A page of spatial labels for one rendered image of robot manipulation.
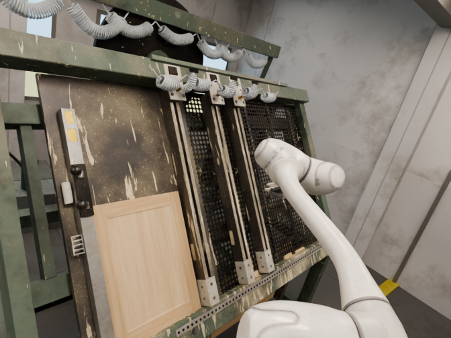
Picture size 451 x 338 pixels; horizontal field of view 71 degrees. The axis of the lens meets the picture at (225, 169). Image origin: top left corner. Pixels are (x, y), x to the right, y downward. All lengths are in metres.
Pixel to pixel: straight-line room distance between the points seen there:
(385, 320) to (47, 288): 1.06
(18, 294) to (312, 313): 0.90
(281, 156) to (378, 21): 3.76
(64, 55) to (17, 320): 0.91
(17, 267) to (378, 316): 1.02
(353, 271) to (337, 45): 4.15
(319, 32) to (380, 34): 0.87
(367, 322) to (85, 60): 1.26
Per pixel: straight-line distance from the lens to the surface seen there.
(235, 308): 1.76
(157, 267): 1.47
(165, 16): 2.08
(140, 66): 1.55
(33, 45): 1.37
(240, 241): 1.75
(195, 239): 1.55
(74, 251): 1.29
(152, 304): 1.47
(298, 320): 0.61
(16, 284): 1.22
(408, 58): 4.34
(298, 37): 5.14
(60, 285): 1.35
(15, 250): 1.21
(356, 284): 0.77
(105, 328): 1.35
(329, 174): 1.01
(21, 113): 1.39
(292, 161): 0.95
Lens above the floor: 2.01
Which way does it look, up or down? 19 degrees down
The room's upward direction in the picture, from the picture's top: 15 degrees clockwise
